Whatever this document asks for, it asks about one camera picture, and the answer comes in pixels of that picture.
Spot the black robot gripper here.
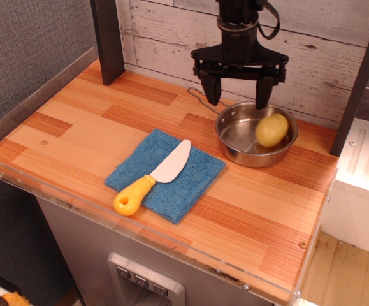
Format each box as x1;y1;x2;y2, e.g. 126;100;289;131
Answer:
191;1;289;110

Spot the yellow toy potato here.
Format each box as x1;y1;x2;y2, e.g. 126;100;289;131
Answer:
255;113;289;148

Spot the stainless steel pot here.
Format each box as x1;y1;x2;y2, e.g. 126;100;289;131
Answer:
187;87;298;168

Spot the blue folded cloth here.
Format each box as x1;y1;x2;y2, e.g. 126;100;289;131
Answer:
105;129;226;224

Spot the grey toy kitchen cabinet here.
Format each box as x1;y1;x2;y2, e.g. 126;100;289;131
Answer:
38;199;272;305

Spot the silver dispenser button panel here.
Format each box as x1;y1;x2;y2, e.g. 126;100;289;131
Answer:
107;252;186;306

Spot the orange object bottom left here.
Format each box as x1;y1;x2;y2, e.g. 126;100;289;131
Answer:
2;292;31;306

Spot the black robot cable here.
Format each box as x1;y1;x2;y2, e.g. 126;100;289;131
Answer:
257;0;281;41

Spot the dark right shelf post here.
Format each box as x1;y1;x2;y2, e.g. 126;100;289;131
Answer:
329;42;369;157

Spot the dark shelf post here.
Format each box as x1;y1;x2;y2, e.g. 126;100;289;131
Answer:
329;42;369;157
90;0;125;85

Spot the dark left shelf post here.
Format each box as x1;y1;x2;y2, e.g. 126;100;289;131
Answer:
90;0;125;85

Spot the yellow handled toy knife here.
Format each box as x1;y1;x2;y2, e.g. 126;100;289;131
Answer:
113;140;191;217

